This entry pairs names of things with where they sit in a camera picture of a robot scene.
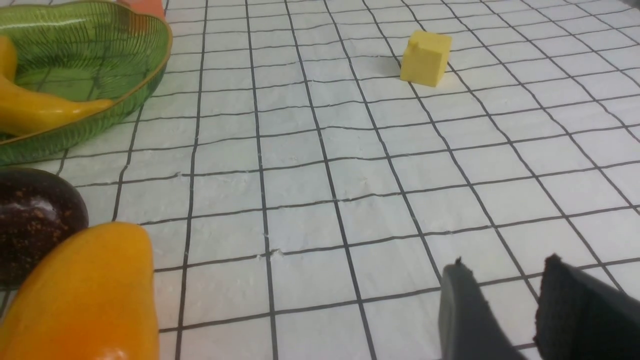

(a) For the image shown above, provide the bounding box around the yellow foam cube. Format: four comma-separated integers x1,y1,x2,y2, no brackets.
400,30,453,88

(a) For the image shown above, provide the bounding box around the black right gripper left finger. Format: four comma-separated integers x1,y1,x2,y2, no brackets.
438,257,525,360

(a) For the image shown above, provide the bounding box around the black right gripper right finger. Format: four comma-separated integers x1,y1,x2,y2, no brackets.
534,254,640,360

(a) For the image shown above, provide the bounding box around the green glass leaf plate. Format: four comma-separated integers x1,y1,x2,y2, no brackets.
0,0,173,166

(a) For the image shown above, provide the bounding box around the yellow banana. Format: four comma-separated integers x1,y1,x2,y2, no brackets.
0,36,114,137

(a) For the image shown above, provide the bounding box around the dark purple passion fruit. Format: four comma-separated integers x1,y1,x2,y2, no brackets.
0,167,89,288

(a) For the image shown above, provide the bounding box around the orange yellow mango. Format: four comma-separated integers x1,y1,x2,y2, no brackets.
0,222,160,360

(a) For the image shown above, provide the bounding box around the orange foam cube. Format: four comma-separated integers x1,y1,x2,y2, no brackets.
115,0,165,20

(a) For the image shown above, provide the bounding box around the white grid tablecloth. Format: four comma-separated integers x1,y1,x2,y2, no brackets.
30,0,640,360

